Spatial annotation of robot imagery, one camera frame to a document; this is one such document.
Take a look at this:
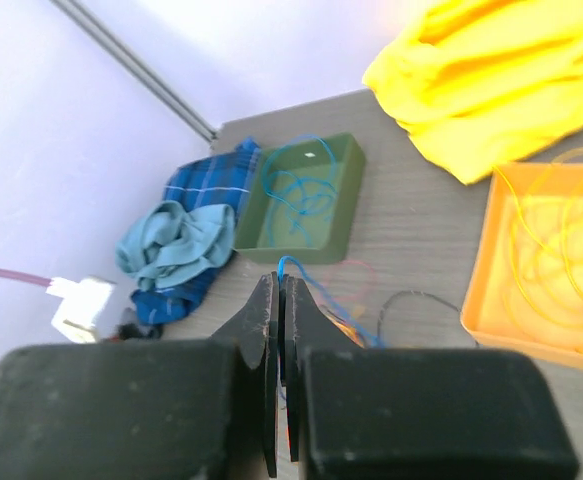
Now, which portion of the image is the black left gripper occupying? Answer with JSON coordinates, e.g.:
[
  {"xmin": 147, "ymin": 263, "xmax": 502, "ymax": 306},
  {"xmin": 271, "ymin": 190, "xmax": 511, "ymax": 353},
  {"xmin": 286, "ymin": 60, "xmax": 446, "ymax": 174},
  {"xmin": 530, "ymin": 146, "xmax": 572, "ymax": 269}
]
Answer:
[{"xmin": 105, "ymin": 272, "xmax": 279, "ymax": 478}]

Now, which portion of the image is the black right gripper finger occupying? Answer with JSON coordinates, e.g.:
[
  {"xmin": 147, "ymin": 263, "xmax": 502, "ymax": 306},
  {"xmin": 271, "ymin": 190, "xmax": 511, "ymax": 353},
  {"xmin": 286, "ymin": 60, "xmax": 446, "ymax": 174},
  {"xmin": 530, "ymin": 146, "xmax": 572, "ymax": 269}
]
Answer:
[{"xmin": 280, "ymin": 274, "xmax": 359, "ymax": 462}]

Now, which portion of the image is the light blue wire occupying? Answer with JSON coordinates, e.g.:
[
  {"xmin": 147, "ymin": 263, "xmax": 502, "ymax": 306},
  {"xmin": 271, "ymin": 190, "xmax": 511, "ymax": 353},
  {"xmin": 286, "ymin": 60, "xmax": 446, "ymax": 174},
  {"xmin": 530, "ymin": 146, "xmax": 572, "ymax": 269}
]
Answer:
[
  {"xmin": 262, "ymin": 133, "xmax": 340, "ymax": 249},
  {"xmin": 276, "ymin": 254, "xmax": 390, "ymax": 349}
]

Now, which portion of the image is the yellow wire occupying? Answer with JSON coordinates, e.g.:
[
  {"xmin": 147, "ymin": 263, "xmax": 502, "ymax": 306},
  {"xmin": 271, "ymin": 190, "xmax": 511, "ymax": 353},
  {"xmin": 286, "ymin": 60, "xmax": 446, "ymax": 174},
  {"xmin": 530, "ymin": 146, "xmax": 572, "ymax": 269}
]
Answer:
[{"xmin": 493, "ymin": 144, "xmax": 583, "ymax": 331}]

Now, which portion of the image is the light blue cloth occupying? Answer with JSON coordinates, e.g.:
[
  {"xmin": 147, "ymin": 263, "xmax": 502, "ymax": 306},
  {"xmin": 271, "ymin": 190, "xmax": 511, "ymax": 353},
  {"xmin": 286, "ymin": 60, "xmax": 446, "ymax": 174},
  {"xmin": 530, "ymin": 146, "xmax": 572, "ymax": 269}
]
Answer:
[{"xmin": 114, "ymin": 201, "xmax": 236, "ymax": 291}]

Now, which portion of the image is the green plastic bin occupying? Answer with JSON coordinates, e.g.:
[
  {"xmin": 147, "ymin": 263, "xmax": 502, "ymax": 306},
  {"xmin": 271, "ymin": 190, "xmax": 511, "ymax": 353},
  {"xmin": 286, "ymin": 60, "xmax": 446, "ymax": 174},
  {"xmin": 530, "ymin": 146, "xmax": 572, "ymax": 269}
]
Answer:
[{"xmin": 234, "ymin": 133, "xmax": 366, "ymax": 265}]

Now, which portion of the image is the blue plaid cloth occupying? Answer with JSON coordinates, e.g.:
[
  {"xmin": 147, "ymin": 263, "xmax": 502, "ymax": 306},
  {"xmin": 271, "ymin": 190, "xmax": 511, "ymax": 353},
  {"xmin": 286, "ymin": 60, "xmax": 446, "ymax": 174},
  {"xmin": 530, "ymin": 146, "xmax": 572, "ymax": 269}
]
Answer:
[{"xmin": 115, "ymin": 138, "xmax": 261, "ymax": 328}]

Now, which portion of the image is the yellow plastic bin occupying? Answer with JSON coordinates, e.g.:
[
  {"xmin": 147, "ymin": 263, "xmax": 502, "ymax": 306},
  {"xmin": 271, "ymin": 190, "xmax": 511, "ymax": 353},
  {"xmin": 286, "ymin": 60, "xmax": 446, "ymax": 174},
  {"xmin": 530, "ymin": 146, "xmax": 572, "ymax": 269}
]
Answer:
[{"xmin": 460, "ymin": 163, "xmax": 583, "ymax": 370}]

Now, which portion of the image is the yellow cloth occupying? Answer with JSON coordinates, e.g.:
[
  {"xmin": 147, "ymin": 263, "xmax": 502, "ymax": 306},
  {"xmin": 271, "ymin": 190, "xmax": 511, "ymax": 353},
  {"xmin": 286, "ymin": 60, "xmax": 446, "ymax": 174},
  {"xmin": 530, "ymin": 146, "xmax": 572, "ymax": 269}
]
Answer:
[{"xmin": 363, "ymin": 1, "xmax": 583, "ymax": 185}]

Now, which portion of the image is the pink wire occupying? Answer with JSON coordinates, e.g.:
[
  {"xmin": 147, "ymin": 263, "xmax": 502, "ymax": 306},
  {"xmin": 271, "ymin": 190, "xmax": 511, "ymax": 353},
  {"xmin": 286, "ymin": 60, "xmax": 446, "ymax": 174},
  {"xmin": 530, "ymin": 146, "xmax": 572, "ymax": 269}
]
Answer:
[{"xmin": 315, "ymin": 258, "xmax": 377, "ymax": 316}]

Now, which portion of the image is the tangled coloured wire pile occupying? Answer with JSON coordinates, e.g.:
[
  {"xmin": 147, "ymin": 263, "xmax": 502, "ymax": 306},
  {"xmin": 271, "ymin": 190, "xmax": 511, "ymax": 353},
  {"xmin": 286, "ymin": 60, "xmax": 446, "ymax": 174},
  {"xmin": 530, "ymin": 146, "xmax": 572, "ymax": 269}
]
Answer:
[{"xmin": 320, "ymin": 257, "xmax": 480, "ymax": 351}]

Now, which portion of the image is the black wire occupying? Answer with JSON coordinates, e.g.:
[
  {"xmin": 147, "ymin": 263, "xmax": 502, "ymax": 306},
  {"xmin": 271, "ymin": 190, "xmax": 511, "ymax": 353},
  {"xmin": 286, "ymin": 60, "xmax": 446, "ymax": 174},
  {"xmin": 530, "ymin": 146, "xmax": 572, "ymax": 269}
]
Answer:
[{"xmin": 376, "ymin": 289, "xmax": 465, "ymax": 346}]

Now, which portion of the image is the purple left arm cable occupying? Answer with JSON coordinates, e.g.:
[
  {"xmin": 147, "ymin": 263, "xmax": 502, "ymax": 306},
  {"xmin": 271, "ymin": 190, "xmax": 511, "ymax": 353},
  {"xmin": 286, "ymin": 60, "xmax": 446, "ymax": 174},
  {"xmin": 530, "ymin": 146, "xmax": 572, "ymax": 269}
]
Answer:
[{"xmin": 0, "ymin": 266, "xmax": 55, "ymax": 290}]

